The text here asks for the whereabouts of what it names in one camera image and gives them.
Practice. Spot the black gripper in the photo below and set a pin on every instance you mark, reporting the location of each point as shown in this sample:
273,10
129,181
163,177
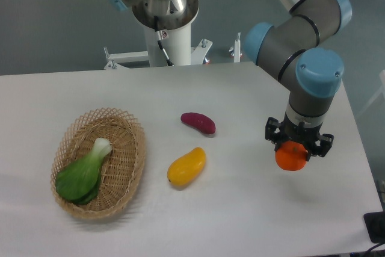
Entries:
315,143

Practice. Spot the black device at edge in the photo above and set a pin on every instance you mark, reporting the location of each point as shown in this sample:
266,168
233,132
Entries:
374,222

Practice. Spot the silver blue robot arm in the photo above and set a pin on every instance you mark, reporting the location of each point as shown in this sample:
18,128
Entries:
290,53

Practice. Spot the woven wicker basket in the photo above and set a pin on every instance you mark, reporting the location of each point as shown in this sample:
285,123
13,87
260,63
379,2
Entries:
122,167

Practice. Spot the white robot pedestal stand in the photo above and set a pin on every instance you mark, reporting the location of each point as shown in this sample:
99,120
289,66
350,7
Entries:
164,48

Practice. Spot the purple sweet potato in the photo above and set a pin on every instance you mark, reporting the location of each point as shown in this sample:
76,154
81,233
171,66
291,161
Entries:
200,122

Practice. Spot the green bok choy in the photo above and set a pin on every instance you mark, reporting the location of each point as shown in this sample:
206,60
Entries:
79,182

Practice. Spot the orange fruit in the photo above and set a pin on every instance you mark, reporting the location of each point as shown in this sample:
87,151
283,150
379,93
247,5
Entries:
291,156

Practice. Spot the yellow mango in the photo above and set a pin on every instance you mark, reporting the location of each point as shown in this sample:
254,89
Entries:
186,168

